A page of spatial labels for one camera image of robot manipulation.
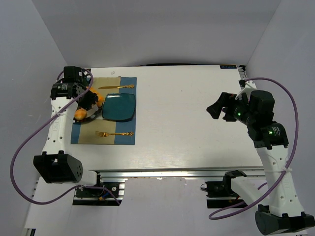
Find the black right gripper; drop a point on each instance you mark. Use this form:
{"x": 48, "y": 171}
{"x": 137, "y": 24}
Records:
{"x": 228, "y": 106}

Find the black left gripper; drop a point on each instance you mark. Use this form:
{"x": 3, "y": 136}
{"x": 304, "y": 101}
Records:
{"x": 89, "y": 100}

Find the large striped croissant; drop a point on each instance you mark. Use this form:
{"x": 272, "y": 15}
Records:
{"x": 100, "y": 98}

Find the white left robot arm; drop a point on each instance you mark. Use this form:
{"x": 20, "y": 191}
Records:
{"x": 57, "y": 164}

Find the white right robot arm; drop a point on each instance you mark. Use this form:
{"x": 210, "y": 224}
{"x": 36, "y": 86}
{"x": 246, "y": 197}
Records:
{"x": 279, "y": 210}

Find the small orange bread roll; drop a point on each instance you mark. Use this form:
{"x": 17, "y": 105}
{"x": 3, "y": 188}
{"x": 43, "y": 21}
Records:
{"x": 80, "y": 114}

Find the dark round bread plate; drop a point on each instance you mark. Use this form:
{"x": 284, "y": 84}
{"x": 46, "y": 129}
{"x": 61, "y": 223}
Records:
{"x": 92, "y": 116}

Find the blue label sticker right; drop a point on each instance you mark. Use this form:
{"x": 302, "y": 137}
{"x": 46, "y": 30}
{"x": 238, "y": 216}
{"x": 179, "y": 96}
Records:
{"x": 228, "y": 67}

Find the teal square plate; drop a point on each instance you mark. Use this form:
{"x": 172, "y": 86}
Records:
{"x": 119, "y": 107}

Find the gold butter knife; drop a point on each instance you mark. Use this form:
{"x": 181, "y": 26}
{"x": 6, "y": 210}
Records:
{"x": 118, "y": 87}

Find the blue and beige placemat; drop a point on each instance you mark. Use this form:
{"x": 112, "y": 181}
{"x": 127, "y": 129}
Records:
{"x": 84, "y": 133}

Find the gold fork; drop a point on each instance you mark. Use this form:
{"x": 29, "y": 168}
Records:
{"x": 106, "y": 134}

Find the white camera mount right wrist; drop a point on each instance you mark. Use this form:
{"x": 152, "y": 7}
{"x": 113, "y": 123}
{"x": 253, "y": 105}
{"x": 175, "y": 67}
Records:
{"x": 247, "y": 87}

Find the aluminium table edge rail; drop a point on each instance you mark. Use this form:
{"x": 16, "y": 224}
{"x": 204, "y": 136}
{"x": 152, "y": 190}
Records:
{"x": 107, "y": 175}

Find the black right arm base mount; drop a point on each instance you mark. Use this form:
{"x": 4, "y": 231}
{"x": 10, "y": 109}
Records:
{"x": 220, "y": 194}

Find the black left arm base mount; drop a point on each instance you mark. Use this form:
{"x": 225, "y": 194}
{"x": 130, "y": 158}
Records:
{"x": 100, "y": 197}

